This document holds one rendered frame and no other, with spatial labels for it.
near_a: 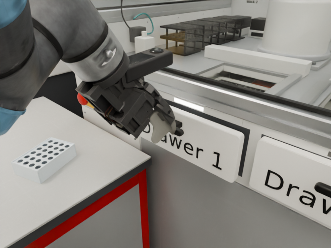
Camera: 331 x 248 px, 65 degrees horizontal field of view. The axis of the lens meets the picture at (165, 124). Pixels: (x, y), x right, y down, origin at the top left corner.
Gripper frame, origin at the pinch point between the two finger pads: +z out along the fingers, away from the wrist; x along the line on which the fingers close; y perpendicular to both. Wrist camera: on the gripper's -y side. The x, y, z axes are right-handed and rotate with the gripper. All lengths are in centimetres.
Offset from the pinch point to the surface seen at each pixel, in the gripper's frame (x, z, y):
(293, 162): 23.5, 3.9, -4.0
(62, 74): -82, 21, -9
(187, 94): 0.0, 0.6, -8.2
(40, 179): -21.3, 0.7, 24.2
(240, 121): 12.4, 2.5, -7.2
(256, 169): 17.8, 7.6, -1.4
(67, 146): -26.4, 5.1, 14.8
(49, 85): -82, 20, -2
